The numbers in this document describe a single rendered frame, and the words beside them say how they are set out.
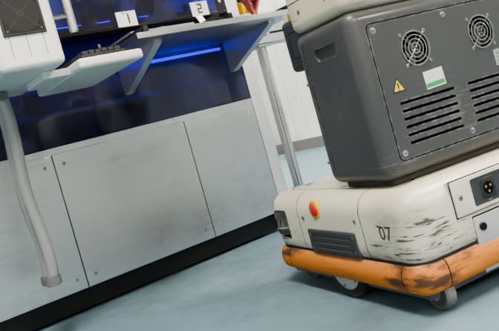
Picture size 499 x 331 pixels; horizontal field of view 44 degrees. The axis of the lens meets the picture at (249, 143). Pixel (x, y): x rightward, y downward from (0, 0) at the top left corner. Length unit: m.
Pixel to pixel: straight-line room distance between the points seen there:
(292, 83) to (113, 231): 4.94
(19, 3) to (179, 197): 1.05
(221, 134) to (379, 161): 1.27
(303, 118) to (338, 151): 5.51
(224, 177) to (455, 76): 1.28
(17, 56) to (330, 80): 0.82
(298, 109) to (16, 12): 5.54
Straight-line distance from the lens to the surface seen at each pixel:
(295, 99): 7.07
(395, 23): 1.47
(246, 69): 2.72
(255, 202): 2.65
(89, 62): 1.79
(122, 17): 2.50
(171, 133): 2.48
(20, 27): 1.76
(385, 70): 1.43
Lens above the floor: 0.52
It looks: 2 degrees down
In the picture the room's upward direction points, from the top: 15 degrees counter-clockwise
